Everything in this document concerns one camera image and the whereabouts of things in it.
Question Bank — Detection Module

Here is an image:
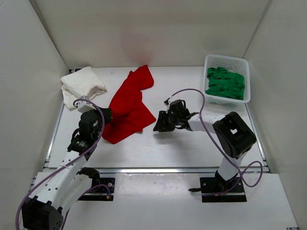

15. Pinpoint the red t shirt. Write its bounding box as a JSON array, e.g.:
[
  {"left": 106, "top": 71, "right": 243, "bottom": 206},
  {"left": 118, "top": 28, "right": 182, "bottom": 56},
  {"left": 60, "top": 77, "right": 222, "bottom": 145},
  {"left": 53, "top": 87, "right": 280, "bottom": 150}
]
[{"left": 102, "top": 65, "right": 156, "bottom": 144}]

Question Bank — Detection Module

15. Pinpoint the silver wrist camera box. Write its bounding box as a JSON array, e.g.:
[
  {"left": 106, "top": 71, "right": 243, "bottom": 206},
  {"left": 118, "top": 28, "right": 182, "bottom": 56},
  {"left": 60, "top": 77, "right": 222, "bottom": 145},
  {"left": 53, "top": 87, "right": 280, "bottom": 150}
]
[{"left": 75, "top": 95, "right": 95, "bottom": 113}]

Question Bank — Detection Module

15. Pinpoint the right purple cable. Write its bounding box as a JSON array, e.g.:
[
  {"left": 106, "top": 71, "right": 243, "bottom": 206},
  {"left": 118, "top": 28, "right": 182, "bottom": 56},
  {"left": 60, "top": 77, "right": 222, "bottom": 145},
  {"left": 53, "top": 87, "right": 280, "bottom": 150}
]
[{"left": 164, "top": 89, "right": 264, "bottom": 188}]

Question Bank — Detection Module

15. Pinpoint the white t shirt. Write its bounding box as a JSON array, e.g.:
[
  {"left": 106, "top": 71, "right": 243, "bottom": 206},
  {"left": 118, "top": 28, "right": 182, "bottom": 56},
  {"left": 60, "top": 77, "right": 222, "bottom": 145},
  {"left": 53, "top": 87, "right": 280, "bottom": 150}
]
[{"left": 60, "top": 66, "right": 107, "bottom": 110}]

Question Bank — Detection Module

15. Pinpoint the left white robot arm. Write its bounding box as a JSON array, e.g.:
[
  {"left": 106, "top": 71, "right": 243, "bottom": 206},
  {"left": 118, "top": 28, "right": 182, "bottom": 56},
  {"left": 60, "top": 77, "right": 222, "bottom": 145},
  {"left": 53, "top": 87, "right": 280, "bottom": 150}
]
[{"left": 21, "top": 108, "right": 112, "bottom": 230}]

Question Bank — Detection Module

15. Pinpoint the white plastic basket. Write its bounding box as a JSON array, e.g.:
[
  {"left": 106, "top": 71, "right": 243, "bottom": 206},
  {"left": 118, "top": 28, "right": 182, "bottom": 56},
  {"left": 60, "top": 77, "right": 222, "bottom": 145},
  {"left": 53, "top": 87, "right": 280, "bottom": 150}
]
[{"left": 203, "top": 54, "right": 250, "bottom": 105}]

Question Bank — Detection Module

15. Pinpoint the green t shirt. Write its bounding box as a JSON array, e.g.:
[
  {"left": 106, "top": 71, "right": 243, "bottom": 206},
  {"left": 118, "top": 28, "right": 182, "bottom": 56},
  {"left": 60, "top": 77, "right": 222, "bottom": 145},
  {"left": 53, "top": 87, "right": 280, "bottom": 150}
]
[{"left": 205, "top": 67, "right": 245, "bottom": 100}]

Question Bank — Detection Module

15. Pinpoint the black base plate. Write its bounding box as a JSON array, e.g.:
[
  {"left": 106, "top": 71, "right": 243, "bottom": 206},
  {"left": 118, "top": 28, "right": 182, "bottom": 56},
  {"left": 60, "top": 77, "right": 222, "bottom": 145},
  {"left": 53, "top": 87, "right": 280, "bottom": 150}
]
[
  {"left": 78, "top": 177, "right": 116, "bottom": 201},
  {"left": 188, "top": 177, "right": 247, "bottom": 203}
]

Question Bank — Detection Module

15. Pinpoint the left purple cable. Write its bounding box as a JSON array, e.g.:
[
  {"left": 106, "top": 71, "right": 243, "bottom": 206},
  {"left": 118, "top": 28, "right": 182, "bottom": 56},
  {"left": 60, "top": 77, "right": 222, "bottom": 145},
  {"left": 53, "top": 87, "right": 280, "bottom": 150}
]
[{"left": 15, "top": 98, "right": 112, "bottom": 230}]

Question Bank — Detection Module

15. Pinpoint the purple cable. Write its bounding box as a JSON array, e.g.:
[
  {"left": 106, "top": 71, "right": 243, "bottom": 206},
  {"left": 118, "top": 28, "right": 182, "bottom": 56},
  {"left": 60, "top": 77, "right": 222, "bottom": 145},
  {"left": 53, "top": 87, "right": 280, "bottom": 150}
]
[
  {"left": 164, "top": 89, "right": 264, "bottom": 188},
  {"left": 15, "top": 98, "right": 112, "bottom": 230}
]

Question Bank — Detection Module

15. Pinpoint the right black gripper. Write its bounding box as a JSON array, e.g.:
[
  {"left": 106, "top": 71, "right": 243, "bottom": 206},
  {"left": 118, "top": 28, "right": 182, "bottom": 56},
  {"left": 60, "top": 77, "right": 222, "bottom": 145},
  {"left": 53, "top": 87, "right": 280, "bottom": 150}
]
[{"left": 154, "top": 110, "right": 181, "bottom": 132}]

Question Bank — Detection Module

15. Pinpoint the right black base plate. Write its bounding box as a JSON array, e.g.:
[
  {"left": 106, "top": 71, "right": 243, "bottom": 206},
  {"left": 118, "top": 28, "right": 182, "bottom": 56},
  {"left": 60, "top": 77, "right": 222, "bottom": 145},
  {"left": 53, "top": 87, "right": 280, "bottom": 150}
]
[{"left": 188, "top": 177, "right": 247, "bottom": 203}]

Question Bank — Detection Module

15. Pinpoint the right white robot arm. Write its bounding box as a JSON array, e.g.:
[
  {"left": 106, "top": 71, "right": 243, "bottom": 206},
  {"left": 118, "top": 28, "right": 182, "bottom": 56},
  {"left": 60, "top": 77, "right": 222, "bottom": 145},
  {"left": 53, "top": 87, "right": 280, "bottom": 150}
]
[{"left": 153, "top": 99, "right": 256, "bottom": 192}]

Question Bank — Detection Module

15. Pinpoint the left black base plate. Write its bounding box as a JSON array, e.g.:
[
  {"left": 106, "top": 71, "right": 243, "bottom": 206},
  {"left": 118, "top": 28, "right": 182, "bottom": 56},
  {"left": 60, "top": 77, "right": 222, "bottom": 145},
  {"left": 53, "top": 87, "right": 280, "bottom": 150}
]
[{"left": 78, "top": 177, "right": 116, "bottom": 201}]

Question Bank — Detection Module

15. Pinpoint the aluminium rail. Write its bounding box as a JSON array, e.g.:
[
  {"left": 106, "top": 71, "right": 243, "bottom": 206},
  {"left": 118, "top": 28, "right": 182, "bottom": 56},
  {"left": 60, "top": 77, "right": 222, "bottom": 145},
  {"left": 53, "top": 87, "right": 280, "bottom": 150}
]
[{"left": 42, "top": 166, "right": 269, "bottom": 173}]

